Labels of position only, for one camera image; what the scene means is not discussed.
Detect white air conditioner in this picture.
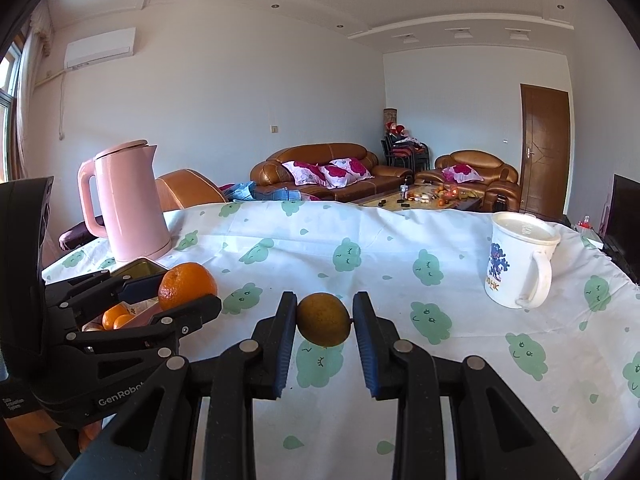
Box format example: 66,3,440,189
64,27,137,70

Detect brown leather sofa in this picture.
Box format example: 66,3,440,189
250,143,416,202

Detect pink curtain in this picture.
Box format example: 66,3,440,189
12,0,53,181

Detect person's left hand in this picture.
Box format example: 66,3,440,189
10,407,105,466

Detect pink tin box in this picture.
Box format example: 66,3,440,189
82,258,168,333

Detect large orange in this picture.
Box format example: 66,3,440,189
158,262,219,312

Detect blue patterned clothing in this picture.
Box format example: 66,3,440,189
220,181,321,203

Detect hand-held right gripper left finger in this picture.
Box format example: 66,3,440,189
62,291,299,480

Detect stacked black chairs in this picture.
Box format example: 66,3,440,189
381,132,431,171

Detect tan leather chair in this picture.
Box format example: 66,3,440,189
155,169,230,211

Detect white tablecloth with green clouds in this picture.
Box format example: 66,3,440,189
42,200,640,480

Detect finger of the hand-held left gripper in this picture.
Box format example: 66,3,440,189
45,269,168,321
60,294,222,356

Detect white mug with blue print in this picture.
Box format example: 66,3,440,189
484,211,562,310

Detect brown wooden door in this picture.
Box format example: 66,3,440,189
520,83,571,221

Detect pink electric kettle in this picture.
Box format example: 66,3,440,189
77,140,173,263

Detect wooden coffee table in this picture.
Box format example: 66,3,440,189
352,184,483,213

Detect stool with purple cushion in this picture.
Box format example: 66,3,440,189
59,222,108,251

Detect small yellow-brown fruit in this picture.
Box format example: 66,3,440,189
296,292,352,347

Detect floral pillow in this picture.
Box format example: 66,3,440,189
442,164,483,184
320,157,373,189
282,161,331,187

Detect brown leather armchair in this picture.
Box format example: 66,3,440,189
415,150,522,212

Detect window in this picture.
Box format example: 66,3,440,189
0,42,23,183

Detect black television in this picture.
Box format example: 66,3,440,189
602,174,640,281

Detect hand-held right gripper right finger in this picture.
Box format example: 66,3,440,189
352,291,588,480

